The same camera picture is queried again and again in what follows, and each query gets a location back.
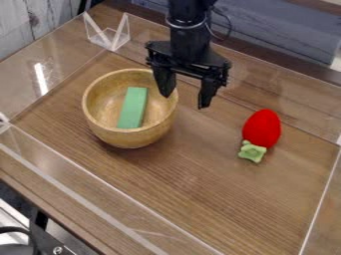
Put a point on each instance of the black metal table bracket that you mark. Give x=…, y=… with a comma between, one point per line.
x=53, y=239

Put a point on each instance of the clear acrylic corner bracket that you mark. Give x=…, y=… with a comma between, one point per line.
x=108, y=38

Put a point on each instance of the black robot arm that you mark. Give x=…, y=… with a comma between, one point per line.
x=190, y=11

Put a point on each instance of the clear acrylic table guard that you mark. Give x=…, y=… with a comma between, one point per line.
x=182, y=197

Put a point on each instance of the wooden bowl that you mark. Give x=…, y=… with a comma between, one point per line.
x=102, y=103

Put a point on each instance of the green rectangular block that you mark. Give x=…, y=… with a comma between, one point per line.
x=134, y=108

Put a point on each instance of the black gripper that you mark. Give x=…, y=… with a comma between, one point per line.
x=186, y=55

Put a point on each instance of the red plush strawberry toy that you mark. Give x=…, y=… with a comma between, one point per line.
x=261, y=133

